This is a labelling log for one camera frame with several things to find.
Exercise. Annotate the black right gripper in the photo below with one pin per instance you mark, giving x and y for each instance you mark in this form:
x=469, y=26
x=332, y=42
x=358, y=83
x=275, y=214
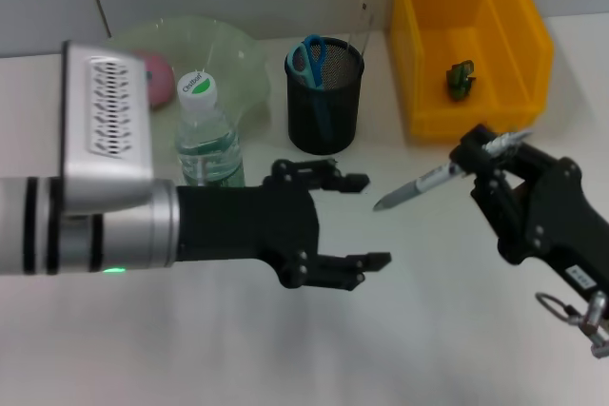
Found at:
x=566, y=216

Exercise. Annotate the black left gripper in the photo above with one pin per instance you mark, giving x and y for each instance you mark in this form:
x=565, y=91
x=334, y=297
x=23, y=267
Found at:
x=247, y=225

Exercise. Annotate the grey ballpoint pen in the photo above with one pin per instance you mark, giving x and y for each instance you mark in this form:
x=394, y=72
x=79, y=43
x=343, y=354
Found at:
x=418, y=185

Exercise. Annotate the green plastic wrapper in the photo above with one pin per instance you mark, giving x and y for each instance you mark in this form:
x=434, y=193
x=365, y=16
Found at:
x=459, y=80

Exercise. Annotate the blue scissors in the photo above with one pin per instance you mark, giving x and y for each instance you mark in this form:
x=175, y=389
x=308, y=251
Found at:
x=314, y=73

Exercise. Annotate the clear green-label water bottle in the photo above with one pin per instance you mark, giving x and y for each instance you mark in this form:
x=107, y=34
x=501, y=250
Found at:
x=211, y=154

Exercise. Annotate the clear plastic ruler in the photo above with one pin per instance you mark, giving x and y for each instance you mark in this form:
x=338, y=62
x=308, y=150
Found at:
x=361, y=25

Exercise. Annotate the pink peach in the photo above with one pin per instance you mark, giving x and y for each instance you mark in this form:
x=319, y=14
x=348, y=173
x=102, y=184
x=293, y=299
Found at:
x=162, y=83

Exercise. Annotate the black mesh pen holder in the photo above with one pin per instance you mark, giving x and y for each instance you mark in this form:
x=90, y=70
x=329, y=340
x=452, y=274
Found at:
x=342, y=111

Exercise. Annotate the green glass fruit plate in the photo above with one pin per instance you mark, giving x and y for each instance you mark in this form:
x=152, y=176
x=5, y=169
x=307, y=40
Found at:
x=233, y=59

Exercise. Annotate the yellow plastic bin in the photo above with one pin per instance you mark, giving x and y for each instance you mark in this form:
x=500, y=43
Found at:
x=428, y=21

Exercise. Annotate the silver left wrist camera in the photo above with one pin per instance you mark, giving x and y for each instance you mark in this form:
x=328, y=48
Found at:
x=109, y=116

